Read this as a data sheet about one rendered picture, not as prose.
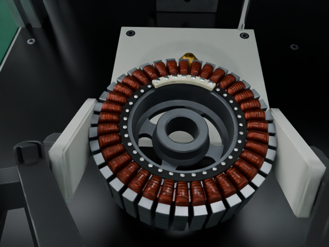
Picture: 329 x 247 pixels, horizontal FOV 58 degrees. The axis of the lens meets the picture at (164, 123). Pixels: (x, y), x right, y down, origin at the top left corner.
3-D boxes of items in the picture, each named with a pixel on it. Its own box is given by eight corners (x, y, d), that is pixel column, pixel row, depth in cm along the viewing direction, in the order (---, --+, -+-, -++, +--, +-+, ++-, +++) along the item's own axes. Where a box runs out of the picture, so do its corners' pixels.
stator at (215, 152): (273, 238, 17) (298, 219, 14) (82, 228, 17) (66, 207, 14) (250, 92, 24) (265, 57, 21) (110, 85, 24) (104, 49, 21)
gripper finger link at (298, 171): (310, 165, 13) (327, 166, 13) (268, 107, 19) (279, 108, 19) (294, 218, 14) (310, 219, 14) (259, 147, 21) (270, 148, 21)
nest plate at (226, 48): (272, 151, 26) (277, 143, 25) (102, 145, 26) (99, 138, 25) (251, 37, 34) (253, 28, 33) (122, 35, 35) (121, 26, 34)
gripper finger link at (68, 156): (69, 205, 14) (54, 205, 14) (100, 138, 21) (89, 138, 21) (63, 151, 13) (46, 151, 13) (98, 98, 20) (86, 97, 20)
